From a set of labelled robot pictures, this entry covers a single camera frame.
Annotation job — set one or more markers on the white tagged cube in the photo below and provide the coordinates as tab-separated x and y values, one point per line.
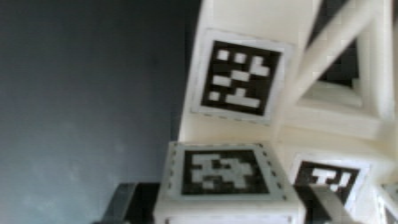
226	187

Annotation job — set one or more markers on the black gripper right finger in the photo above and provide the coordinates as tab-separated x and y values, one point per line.
325	209

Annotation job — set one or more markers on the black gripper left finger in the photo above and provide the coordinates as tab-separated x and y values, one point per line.
132	204

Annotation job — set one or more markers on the white chair back part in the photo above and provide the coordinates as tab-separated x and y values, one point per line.
334	118

